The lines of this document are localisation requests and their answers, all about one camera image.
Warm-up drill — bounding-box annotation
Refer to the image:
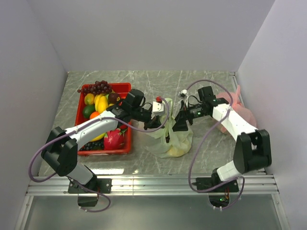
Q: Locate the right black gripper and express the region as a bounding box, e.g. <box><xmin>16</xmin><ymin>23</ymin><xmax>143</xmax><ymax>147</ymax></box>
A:
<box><xmin>171</xmin><ymin>100</ymin><xmax>208</xmax><ymax>132</ymax></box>

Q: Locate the green avocado print plastic bag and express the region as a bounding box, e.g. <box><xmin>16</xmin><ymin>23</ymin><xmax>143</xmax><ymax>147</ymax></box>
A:
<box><xmin>142</xmin><ymin>98</ymin><xmax>193</xmax><ymax>158</ymax></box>

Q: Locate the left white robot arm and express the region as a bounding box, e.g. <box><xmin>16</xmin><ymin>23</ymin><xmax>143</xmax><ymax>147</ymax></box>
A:
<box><xmin>40</xmin><ymin>89</ymin><xmax>164</xmax><ymax>193</ymax></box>

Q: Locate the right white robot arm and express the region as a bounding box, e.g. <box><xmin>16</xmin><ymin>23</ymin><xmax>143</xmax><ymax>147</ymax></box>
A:
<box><xmin>173</xmin><ymin>86</ymin><xmax>272</xmax><ymax>191</ymax></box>

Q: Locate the pink fake dragon fruit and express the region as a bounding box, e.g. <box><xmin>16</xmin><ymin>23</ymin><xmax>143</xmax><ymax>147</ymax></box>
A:
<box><xmin>104</xmin><ymin>128</ymin><xmax>124</xmax><ymax>150</ymax></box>

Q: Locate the yellow fake banana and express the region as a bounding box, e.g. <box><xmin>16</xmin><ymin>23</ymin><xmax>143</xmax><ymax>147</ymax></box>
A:
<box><xmin>91</xmin><ymin>133</ymin><xmax>105</xmax><ymax>142</ymax></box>

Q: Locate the pink plastic bag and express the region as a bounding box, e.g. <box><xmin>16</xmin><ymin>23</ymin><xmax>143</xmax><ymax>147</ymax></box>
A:
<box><xmin>216</xmin><ymin>85</ymin><xmax>257</xmax><ymax>133</ymax></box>

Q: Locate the orange fake orange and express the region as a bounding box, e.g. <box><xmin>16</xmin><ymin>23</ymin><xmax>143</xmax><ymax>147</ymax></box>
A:
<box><xmin>89</xmin><ymin>111</ymin><xmax>100</xmax><ymax>119</ymax></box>

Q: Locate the dark green fake avocado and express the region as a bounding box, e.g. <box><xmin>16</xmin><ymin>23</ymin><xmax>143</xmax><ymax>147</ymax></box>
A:
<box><xmin>82</xmin><ymin>104</ymin><xmax>96</xmax><ymax>119</ymax></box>

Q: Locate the red plastic crate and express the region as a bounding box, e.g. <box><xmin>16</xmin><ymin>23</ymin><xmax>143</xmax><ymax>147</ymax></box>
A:
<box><xmin>75</xmin><ymin>82</ymin><xmax>132</xmax><ymax>157</ymax></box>

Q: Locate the dark blue grape bunch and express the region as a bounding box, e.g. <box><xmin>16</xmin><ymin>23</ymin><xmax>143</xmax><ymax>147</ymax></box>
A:
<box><xmin>80</xmin><ymin>141</ymin><xmax>104</xmax><ymax>151</ymax></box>

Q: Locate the purple grape bunch top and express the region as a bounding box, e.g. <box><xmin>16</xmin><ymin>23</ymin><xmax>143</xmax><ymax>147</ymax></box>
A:
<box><xmin>77</xmin><ymin>80</ymin><xmax>114</xmax><ymax>95</ymax></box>

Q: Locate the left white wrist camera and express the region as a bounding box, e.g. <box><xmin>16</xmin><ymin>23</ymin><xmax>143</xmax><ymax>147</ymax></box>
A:
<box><xmin>152</xmin><ymin>96</ymin><xmax>166</xmax><ymax>116</ymax></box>

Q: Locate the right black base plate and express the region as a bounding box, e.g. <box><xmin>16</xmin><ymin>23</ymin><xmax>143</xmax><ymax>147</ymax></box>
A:
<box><xmin>192</xmin><ymin>177</ymin><xmax>239</xmax><ymax>209</ymax></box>

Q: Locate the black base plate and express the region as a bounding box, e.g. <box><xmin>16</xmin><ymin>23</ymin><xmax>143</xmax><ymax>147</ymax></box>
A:
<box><xmin>192</xmin><ymin>177</ymin><xmax>239</xmax><ymax>209</ymax></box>
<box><xmin>68</xmin><ymin>178</ymin><xmax>112</xmax><ymax>213</ymax></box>

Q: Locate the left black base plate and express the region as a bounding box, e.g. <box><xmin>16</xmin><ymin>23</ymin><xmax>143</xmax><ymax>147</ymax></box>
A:
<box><xmin>68</xmin><ymin>178</ymin><xmax>112</xmax><ymax>213</ymax></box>

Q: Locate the aluminium rail frame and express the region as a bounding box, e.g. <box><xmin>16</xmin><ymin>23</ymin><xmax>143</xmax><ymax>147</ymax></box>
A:
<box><xmin>14</xmin><ymin>71</ymin><xmax>291</xmax><ymax>230</ymax></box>

